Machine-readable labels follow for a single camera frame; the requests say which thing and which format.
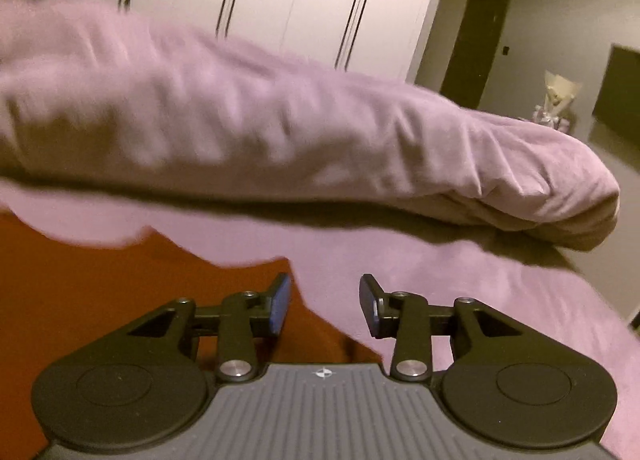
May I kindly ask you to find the brown button cardigan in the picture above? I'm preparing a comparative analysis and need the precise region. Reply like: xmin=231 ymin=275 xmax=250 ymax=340
xmin=0 ymin=212 xmax=387 ymax=460

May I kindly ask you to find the lilac duvet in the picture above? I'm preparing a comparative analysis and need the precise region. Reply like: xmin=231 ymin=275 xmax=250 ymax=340
xmin=0 ymin=0 xmax=622 ymax=253

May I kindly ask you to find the lilac bed sheet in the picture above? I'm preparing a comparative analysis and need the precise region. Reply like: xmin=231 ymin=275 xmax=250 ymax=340
xmin=0 ymin=175 xmax=640 ymax=460

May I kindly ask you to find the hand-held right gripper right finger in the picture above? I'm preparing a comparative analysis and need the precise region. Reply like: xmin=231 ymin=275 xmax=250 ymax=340
xmin=358 ymin=274 xmax=557 ymax=382

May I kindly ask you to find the dark door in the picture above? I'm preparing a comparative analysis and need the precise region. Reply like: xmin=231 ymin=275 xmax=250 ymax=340
xmin=440 ymin=0 xmax=514 ymax=111

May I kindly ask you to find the wrapped flower bouquet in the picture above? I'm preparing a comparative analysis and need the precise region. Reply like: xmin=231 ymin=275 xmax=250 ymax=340
xmin=520 ymin=69 xmax=584 ymax=134

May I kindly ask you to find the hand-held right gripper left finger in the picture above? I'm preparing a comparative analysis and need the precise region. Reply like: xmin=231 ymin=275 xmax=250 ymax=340
xmin=90 ymin=272 xmax=292 ymax=384

